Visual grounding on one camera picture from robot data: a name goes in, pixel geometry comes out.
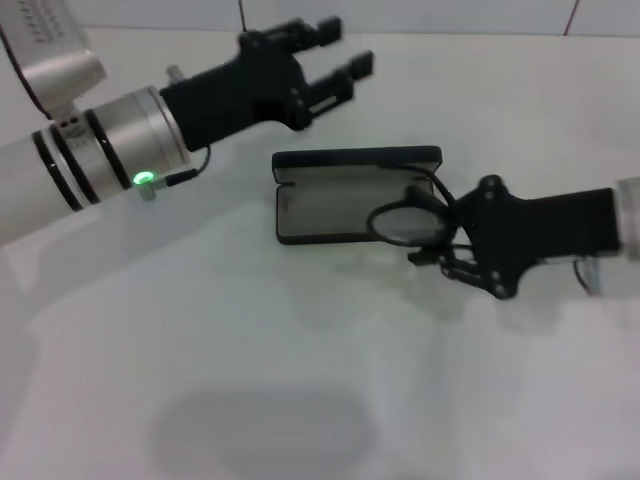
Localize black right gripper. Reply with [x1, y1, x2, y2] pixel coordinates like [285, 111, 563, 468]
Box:
[403, 174, 624, 302]

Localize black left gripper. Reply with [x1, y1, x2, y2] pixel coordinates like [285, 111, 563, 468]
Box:
[157, 16, 377, 151]

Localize black glasses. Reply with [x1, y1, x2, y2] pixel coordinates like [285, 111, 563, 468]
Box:
[368, 167, 472, 250]

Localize black glasses case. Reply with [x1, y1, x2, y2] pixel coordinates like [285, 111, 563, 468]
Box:
[271, 145, 445, 247]

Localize thin right gripper cable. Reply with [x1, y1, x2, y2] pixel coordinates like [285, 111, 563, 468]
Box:
[571, 255, 604, 298]

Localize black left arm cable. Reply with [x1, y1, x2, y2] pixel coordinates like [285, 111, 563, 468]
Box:
[133, 143, 215, 205]

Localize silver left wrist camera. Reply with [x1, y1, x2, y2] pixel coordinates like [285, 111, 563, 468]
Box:
[0, 0, 109, 121]

